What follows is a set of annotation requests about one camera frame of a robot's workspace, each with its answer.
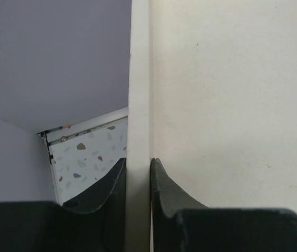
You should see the cream drawer organizer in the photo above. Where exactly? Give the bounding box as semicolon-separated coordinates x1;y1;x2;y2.
125;1;297;251

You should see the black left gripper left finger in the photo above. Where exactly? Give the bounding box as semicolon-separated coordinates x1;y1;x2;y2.
0;158;126;251

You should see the aluminium frame rail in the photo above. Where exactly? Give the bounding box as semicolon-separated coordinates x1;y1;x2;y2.
39;108;128;205

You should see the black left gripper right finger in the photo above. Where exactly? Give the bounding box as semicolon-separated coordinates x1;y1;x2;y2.
150;159;297;251

